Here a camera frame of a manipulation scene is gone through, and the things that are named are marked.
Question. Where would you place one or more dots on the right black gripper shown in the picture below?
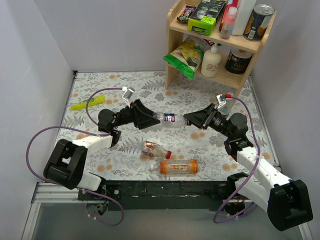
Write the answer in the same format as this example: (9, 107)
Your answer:
(209, 116)

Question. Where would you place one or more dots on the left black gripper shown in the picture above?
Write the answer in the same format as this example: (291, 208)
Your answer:
(134, 114)

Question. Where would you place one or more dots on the small black-cap clear bottle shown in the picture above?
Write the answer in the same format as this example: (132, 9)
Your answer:
(170, 120)

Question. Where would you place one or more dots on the clear green-label water bottle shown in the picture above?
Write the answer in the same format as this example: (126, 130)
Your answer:
(227, 109)

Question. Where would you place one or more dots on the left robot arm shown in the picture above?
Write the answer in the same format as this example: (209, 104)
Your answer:
(66, 165)

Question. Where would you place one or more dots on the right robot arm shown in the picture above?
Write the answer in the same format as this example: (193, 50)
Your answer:
(285, 201)

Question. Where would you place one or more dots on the red-cap clear bottle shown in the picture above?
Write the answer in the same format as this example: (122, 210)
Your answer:
(152, 149)

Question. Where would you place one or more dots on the orange drink bottle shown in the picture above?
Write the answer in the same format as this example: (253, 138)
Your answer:
(177, 167)

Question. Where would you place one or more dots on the white pump lotion bottle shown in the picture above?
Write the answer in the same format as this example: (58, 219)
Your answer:
(210, 61)

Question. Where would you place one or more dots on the pink spray bottle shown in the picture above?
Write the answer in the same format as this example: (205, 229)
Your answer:
(228, 24)

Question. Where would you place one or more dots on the white tall bottle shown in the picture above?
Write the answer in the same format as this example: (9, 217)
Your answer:
(244, 11)

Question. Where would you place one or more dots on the floral table mat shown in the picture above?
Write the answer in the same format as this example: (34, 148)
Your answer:
(125, 161)

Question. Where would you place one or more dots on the yellow green tube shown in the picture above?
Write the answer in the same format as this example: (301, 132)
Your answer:
(93, 101)

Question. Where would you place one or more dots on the green chips bag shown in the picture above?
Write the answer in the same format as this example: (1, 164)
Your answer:
(185, 59)

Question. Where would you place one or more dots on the black canister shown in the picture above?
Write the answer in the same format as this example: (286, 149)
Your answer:
(238, 61)

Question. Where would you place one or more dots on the cassava chips bag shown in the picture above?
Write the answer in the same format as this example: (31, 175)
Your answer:
(198, 43)

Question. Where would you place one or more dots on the green black box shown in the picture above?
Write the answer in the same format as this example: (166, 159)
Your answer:
(204, 18)

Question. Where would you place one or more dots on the dark snack packet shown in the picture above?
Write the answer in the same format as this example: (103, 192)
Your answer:
(185, 15)

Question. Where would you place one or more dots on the tin food can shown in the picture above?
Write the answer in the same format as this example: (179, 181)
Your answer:
(258, 21)

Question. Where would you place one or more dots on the red white carton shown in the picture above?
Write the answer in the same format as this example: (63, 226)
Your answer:
(228, 5)

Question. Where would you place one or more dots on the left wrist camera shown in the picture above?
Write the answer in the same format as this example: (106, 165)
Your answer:
(127, 93)

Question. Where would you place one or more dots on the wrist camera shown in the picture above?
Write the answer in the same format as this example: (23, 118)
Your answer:
(222, 100)
(127, 93)

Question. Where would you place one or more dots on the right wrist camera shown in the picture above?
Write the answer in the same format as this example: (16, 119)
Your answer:
(222, 100)

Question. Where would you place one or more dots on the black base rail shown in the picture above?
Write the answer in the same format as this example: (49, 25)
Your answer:
(161, 195)

